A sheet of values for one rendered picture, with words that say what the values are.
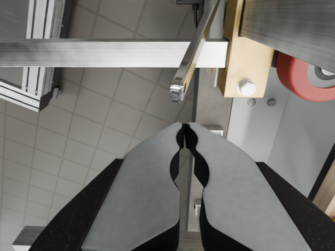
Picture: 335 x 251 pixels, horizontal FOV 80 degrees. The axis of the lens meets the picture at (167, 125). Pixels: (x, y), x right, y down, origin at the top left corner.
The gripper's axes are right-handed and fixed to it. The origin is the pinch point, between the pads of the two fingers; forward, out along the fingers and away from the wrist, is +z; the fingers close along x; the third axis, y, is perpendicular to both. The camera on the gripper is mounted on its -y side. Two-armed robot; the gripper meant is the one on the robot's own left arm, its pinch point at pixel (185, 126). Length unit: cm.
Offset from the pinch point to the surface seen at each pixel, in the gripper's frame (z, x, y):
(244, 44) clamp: 13.4, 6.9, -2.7
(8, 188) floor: 100, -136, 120
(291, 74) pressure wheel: 9.8, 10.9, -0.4
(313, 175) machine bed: 21.2, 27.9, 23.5
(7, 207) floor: 100, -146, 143
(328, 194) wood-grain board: 11.3, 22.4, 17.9
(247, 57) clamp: 13.4, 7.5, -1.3
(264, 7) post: 7.8, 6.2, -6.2
